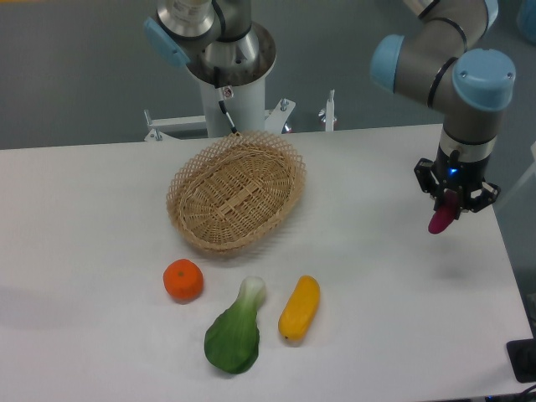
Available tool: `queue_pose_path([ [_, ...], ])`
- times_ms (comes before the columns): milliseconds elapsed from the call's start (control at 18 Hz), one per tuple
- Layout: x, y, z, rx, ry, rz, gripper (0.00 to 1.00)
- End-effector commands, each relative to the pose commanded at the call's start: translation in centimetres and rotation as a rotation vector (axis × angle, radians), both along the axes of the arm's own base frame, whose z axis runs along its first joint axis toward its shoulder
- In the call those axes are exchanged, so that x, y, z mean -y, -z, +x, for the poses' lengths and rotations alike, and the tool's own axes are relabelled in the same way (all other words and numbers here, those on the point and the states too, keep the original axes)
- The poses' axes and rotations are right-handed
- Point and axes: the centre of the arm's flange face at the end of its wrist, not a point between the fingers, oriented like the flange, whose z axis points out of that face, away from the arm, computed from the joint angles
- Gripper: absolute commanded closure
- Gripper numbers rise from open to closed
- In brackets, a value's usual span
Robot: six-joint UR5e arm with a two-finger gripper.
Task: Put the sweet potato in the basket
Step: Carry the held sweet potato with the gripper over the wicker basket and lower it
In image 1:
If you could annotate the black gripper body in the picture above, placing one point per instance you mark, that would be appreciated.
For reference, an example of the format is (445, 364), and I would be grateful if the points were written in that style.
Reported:
(458, 176)

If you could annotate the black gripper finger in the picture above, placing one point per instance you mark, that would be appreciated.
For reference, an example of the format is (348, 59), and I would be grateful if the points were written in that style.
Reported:
(479, 199)
(424, 172)

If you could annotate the purple sweet potato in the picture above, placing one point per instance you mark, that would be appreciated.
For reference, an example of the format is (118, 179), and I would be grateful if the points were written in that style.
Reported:
(445, 214)

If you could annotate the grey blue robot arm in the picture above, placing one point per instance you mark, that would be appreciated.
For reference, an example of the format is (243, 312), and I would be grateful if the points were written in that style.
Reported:
(442, 68)

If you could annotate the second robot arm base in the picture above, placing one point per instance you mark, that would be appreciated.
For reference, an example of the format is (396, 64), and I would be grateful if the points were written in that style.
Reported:
(217, 41)

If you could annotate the woven wicker basket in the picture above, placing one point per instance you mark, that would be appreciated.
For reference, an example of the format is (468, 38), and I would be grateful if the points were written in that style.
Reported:
(236, 191)

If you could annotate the black device at edge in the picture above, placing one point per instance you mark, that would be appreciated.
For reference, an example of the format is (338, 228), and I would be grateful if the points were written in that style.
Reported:
(522, 359)

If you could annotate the yellow toy corn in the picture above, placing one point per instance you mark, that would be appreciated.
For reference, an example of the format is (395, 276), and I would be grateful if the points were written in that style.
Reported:
(300, 310)

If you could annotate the green bok choy toy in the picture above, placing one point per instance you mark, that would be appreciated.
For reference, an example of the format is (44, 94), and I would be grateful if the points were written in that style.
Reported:
(231, 343)

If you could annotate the orange toy pumpkin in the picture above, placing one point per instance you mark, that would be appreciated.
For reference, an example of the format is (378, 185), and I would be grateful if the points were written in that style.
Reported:
(183, 280)

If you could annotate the white bracket with knob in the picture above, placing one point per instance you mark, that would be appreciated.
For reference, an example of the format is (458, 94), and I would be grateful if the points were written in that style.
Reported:
(327, 115)

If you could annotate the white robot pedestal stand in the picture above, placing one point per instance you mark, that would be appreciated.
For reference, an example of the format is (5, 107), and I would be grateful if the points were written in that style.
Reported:
(225, 110)

